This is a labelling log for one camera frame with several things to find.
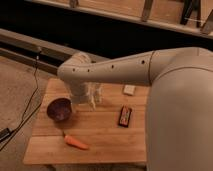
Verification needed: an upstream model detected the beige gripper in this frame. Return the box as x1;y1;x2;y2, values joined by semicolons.
69;83;101;110

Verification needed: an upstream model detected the white sponge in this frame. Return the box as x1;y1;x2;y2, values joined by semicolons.
123;85;136;96

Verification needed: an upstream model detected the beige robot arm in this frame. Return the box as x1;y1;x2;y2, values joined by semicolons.
57;47;213;171

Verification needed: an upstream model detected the purple ceramic bowl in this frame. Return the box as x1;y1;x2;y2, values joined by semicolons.
47;98;72;122

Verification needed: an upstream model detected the black candy bar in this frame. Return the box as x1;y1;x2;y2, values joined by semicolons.
118;106;132;127

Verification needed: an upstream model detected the wooden table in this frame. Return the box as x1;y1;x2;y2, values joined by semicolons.
23;78;149;164

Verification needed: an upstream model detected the orange carrot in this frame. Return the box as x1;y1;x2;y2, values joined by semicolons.
63;133;89;150

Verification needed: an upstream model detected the black device on floor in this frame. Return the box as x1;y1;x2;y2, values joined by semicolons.
0;128;12;143

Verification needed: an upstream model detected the black cable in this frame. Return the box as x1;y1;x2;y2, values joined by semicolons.
0;49;44;152

